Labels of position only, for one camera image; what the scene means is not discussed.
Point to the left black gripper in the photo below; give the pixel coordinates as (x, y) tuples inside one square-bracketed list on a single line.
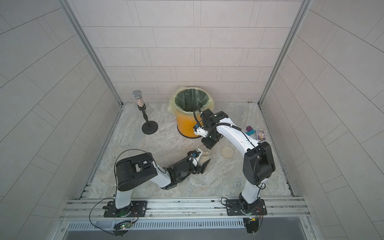
[(198, 170)]

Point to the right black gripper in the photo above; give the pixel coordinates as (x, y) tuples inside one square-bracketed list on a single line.
[(208, 143)]

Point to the cream jar lid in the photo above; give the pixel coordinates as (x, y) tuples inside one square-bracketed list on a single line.
[(227, 152)]

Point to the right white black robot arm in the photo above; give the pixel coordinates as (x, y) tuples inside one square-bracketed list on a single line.
[(258, 163)]

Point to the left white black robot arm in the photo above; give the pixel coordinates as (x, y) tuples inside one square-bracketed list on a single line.
[(134, 171)]

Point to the teal block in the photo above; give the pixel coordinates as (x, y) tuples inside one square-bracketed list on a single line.
[(251, 132)]

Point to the orange trash bin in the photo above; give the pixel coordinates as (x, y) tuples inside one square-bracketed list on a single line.
[(186, 128)]

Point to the purple card pack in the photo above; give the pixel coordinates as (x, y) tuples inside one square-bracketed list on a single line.
[(261, 135)]

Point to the black stand with shaker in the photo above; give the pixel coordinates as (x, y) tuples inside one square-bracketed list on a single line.
[(149, 127)]

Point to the right controller board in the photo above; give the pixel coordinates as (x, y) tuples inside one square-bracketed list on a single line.
[(251, 225)]

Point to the controller board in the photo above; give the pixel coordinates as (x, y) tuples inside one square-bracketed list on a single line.
[(251, 225), (120, 229)]

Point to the left controller board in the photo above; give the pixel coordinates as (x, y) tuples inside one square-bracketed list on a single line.
[(120, 229)]

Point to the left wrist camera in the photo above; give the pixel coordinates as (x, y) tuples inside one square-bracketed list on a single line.
[(195, 156)]

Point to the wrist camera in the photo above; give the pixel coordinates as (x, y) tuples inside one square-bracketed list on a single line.
[(195, 156), (200, 131)]

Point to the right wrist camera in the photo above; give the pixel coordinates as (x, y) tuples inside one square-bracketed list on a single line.
[(200, 131)]

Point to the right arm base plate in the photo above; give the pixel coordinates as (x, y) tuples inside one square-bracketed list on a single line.
[(234, 207)]

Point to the aluminium mounting rail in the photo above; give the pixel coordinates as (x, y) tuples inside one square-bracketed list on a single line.
[(184, 208)]

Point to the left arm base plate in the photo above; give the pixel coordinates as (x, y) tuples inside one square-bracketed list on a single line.
[(134, 209)]

